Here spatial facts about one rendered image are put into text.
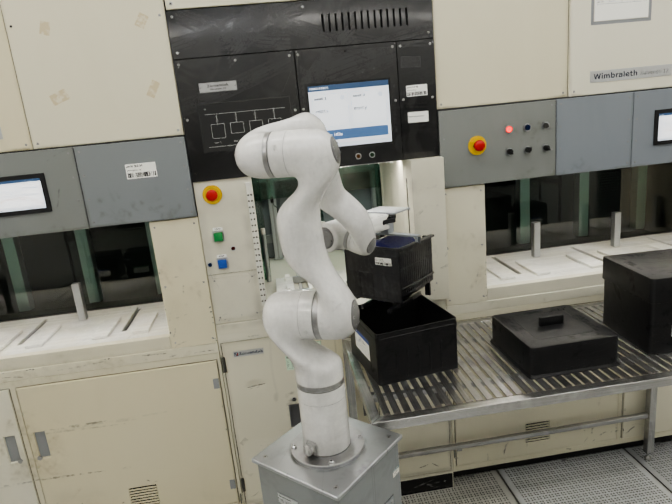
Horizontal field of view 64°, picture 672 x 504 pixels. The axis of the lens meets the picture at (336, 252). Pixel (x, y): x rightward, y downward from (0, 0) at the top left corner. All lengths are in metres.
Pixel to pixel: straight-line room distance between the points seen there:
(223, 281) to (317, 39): 0.90
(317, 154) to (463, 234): 1.08
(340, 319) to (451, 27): 1.19
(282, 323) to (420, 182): 0.88
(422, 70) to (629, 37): 0.77
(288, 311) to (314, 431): 0.31
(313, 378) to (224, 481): 1.14
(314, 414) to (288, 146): 0.64
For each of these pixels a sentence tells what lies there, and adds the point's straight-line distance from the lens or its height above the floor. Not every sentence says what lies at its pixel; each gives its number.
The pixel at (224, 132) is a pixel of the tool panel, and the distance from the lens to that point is 1.92.
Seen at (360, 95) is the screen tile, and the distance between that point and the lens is 1.94.
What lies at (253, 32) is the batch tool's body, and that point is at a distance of 1.93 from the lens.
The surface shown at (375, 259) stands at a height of 1.13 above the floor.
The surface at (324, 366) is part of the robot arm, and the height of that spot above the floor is 1.01.
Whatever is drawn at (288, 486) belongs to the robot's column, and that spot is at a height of 0.72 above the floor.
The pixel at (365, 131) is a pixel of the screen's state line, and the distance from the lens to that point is 1.94.
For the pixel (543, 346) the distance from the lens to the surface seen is 1.74.
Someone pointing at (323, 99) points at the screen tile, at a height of 1.63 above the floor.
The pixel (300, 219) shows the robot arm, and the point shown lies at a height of 1.37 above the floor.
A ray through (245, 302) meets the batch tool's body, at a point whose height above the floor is 0.94.
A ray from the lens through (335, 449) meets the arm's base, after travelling 1.42.
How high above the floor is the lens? 1.59
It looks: 14 degrees down
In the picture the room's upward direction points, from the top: 6 degrees counter-clockwise
